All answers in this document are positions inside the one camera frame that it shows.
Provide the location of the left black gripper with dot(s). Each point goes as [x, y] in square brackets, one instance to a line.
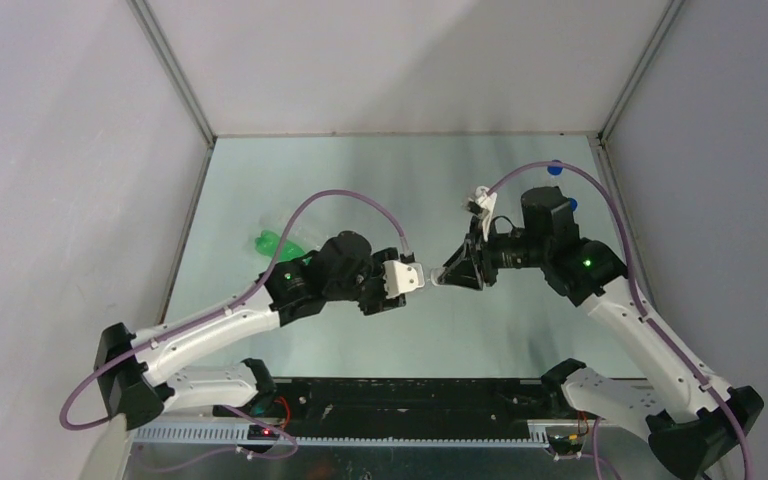
[380, 303]

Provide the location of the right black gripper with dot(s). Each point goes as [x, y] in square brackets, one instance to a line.
[465, 274]

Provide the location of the white cap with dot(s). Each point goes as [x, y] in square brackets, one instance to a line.
[435, 276]

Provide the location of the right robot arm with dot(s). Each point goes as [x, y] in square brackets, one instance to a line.
[691, 417]

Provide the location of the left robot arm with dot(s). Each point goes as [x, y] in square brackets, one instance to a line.
[152, 371]

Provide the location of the green plastic bottle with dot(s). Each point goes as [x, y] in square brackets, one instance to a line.
[267, 242]

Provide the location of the left circuit board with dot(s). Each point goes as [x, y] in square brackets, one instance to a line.
[260, 433]

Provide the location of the circuit board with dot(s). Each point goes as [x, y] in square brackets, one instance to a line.
[570, 445]
[260, 433]

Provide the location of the right circuit board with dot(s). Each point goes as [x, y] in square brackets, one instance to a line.
[570, 445]

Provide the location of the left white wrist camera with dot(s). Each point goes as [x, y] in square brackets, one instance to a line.
[402, 278]

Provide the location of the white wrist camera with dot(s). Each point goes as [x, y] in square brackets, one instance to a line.
[481, 204]
[402, 278]

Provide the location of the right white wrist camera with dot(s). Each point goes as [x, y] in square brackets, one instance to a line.
[481, 204]

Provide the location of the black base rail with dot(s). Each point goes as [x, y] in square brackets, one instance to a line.
[412, 409]

